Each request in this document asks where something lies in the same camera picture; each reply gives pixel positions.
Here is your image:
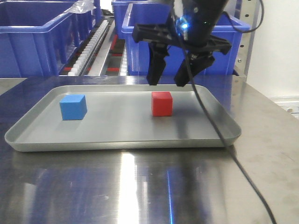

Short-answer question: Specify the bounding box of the clear plastic sheet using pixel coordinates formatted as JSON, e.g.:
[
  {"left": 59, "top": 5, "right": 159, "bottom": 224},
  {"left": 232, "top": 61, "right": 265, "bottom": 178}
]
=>
[{"left": 65, "top": 0, "right": 96, "bottom": 14}]

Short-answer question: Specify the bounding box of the perforated metal shelf post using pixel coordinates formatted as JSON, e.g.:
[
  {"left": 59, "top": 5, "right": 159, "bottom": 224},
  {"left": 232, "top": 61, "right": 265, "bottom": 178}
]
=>
[{"left": 235, "top": 0, "right": 260, "bottom": 78}]

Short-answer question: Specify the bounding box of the blue plastic bin left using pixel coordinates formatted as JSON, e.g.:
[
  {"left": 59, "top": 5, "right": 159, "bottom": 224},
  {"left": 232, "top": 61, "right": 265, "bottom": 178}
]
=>
[{"left": 0, "top": 0, "right": 99, "bottom": 78}]

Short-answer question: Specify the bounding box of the blue bin rear right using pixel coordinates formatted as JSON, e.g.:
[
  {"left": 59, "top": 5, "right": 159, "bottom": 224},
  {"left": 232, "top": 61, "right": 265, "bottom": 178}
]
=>
[{"left": 111, "top": 0, "right": 158, "bottom": 40}]

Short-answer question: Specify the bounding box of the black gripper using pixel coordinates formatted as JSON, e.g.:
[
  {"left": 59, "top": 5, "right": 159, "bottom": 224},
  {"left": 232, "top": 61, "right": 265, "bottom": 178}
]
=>
[{"left": 132, "top": 0, "right": 231, "bottom": 87}]

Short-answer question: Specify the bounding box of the blue plastic bin right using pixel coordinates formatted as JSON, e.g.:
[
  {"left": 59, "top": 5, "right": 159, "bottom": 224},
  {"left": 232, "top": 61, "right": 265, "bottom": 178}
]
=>
[{"left": 121, "top": 2, "right": 249, "bottom": 76}]

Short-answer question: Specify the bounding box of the black cable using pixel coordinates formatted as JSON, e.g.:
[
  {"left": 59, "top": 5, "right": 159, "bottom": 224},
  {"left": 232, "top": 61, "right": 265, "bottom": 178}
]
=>
[{"left": 171, "top": 0, "right": 278, "bottom": 224}]

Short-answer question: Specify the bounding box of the blue cube block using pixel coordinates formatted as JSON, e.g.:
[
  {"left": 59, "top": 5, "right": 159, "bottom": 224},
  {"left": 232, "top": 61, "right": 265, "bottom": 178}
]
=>
[{"left": 59, "top": 94, "right": 87, "bottom": 120}]

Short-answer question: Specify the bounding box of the white roller conveyor rail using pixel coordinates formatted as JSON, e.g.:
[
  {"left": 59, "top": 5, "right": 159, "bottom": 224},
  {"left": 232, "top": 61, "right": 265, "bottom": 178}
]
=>
[{"left": 67, "top": 20, "right": 109, "bottom": 77}]

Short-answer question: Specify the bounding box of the blue plastic bin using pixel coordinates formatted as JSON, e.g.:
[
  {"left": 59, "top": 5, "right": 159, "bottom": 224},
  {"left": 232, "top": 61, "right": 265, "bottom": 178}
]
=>
[
  {"left": 121, "top": 2, "right": 249, "bottom": 76},
  {"left": 0, "top": 0, "right": 99, "bottom": 78}
]

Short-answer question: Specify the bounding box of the grey metal tray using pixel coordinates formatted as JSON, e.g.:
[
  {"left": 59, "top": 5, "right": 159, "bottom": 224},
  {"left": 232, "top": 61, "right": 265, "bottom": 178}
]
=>
[{"left": 4, "top": 84, "right": 242, "bottom": 153}]

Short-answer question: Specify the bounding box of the red cube block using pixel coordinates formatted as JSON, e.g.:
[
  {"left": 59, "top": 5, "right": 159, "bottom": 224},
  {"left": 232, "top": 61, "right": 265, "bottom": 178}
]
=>
[{"left": 151, "top": 91, "right": 173, "bottom": 117}]

